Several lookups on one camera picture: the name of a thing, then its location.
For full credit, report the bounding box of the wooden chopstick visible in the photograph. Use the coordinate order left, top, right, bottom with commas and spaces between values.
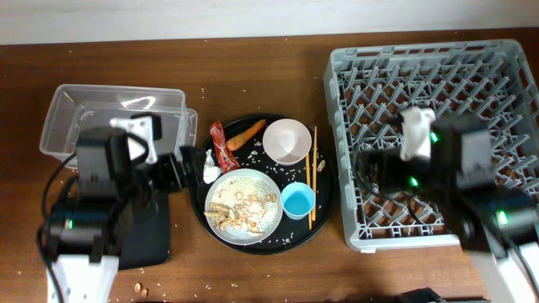
305, 152, 312, 231
311, 126, 318, 223

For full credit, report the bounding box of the light blue cup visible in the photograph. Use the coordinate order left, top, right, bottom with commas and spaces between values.
280, 182, 314, 221

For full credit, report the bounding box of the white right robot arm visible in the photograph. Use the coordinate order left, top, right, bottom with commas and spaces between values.
352, 114, 538, 302

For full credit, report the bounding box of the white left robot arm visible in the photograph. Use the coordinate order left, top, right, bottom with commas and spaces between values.
36, 113, 206, 302

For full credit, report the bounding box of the grey dishwasher rack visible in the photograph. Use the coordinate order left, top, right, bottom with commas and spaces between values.
323, 40, 538, 252

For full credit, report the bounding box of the crumpled white tissue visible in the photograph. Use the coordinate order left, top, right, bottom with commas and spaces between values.
203, 149, 222, 184

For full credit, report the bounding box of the red snack wrapper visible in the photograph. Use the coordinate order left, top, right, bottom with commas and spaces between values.
210, 122, 240, 173

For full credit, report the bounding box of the orange carrot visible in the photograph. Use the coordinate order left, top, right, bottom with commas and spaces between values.
227, 120, 266, 152

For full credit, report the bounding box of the peanut on tray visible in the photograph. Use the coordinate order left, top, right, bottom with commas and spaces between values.
317, 160, 326, 172

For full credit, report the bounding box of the black rectangular tray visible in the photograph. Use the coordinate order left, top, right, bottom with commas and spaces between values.
119, 195, 171, 270

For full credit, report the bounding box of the grey plate with food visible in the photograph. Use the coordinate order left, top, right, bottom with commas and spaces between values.
203, 168, 283, 246

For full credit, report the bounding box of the round black tray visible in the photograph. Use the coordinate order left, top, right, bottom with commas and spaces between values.
189, 131, 339, 255

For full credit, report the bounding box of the clear plastic bin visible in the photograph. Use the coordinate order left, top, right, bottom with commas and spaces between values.
40, 84, 197, 162

